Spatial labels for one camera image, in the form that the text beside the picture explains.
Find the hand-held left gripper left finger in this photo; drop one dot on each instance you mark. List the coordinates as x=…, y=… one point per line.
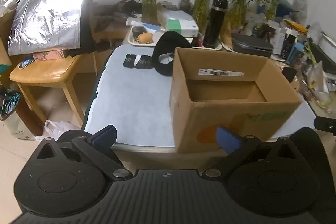
x=105, y=134

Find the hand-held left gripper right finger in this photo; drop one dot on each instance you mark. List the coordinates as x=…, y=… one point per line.
x=227, y=138

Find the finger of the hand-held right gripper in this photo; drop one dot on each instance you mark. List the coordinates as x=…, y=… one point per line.
x=325, y=124

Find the brown cardboard box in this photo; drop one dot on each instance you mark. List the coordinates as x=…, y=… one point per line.
x=210, y=119

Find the black lace cloth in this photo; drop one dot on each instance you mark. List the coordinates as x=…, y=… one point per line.
x=143, y=61

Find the black cap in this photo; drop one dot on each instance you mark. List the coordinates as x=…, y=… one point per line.
x=168, y=50

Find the light blue table cloth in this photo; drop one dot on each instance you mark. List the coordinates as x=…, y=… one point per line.
x=131, y=108

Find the clear plastic bag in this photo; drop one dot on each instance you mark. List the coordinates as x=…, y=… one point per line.
x=317, y=82

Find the white plastic bag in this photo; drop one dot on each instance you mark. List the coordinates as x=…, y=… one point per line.
x=57, y=128

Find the woven basket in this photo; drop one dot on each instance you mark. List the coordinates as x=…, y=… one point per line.
x=302, y=82

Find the black fan-shaped item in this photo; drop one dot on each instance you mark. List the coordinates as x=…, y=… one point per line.
x=289, y=74

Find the blue carton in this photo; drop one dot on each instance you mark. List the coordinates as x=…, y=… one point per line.
x=298, y=53

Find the black carton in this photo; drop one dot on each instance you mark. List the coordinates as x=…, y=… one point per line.
x=288, y=47

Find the wooden stool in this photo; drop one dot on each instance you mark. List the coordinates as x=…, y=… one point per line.
x=42, y=74

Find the paper shopping bag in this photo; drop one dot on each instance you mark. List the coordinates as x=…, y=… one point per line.
x=13, y=119

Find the grey zip case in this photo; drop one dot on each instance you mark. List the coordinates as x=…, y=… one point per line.
x=252, y=44

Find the pink box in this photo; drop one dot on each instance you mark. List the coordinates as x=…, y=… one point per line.
x=48, y=54

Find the white carton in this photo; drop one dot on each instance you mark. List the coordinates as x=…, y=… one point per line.
x=278, y=35

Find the wooden side table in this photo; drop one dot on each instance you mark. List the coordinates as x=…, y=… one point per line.
x=110, y=33

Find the yellow orange packet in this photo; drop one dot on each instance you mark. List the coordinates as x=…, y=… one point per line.
x=295, y=25

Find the orange oval item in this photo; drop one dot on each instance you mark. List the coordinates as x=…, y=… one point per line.
x=145, y=38

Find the black tape roll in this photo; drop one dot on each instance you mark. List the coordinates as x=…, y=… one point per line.
x=138, y=32

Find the black mini tripod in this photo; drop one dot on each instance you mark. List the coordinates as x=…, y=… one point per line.
x=266, y=31

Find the white cup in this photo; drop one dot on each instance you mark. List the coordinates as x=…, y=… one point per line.
x=158, y=36

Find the printed blue packet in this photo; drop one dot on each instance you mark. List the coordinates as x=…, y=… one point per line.
x=255, y=27

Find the black thermos bottle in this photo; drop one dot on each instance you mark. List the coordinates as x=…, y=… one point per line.
x=214, y=24

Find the white blue tube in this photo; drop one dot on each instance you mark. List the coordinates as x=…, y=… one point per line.
x=141, y=23

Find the black flat panel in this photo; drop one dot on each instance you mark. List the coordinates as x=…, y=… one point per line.
x=88, y=16

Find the dark cloth pile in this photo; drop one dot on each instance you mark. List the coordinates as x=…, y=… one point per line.
x=115, y=14

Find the blue plastic bag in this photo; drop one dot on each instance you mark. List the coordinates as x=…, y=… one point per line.
x=284, y=7

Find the green white tissue box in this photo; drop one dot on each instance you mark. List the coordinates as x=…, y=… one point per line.
x=181, y=23

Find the silver foil bag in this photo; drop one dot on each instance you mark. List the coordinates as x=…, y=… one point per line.
x=47, y=11

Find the dark glass jar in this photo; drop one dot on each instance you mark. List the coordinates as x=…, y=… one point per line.
x=185, y=1

